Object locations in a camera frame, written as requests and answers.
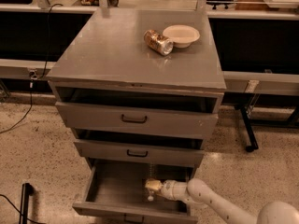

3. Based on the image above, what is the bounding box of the grey top drawer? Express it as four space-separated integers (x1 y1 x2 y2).
56 102 218 139

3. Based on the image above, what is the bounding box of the black cable on floor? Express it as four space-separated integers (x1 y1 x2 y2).
0 3 64 134

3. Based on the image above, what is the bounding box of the black stand leg with caster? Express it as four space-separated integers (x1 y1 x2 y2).
235 105 259 152

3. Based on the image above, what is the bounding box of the white paper bowl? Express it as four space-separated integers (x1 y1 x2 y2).
163 25 200 49

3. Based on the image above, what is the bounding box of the grey bottom drawer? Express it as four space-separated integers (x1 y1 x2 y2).
73 160 198 224

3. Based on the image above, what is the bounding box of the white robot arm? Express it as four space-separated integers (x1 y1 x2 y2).
145 178 299 224

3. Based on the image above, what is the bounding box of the black floor post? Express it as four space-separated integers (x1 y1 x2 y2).
19 183 34 224

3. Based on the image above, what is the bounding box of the clear plastic water bottle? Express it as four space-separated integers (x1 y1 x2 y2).
146 164 156 202

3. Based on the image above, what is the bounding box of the brown soda can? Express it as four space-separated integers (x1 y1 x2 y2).
144 30 174 56

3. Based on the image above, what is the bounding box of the grey drawer cabinet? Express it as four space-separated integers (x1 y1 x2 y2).
46 7 227 185

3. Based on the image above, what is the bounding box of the grey drawer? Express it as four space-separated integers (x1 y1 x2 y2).
73 160 198 224
56 102 218 139
74 139 204 167

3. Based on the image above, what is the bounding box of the grey middle drawer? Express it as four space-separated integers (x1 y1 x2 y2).
74 139 204 167

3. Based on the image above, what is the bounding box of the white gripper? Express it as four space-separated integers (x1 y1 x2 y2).
145 179 177 200

